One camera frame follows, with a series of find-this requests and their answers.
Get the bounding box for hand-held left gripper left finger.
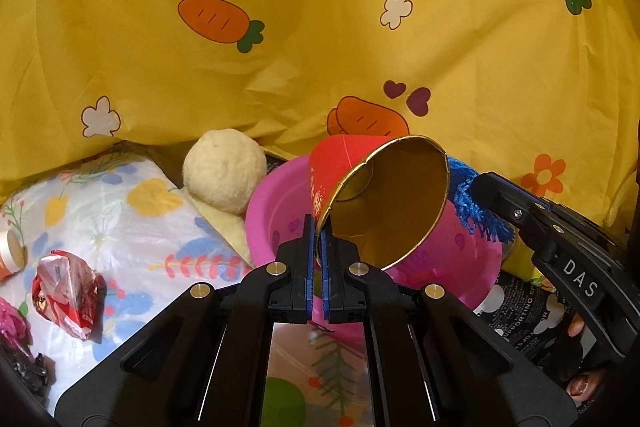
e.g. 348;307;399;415
54;214;317;427

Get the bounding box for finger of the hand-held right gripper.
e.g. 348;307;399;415
471;172;551;248

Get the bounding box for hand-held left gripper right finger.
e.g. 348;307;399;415
320;229;576;427

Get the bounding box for blue foam net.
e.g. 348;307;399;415
447;157;516;245

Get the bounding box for pink plastic bucket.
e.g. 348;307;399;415
245;155;503;348

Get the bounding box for large red paper cup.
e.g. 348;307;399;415
306;134;451;273

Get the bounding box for red snack wrapper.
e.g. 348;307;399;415
31;249;106;340

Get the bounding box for black plastic bag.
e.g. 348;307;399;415
7;349;53;403

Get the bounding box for white paper cup orange print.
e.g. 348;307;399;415
0;229;27;283

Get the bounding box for pink plastic bag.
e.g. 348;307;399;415
0;297;33;360

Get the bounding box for person's right hand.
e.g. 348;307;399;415
566;313;610;405

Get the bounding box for black printed packet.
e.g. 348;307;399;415
477;271;608;388

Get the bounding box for pale yellow cloth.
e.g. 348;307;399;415
180;187;256;268

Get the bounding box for cream plush ball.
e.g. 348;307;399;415
182;128;268;215

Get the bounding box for yellow carrot print curtain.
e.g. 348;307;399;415
0;0;640;228

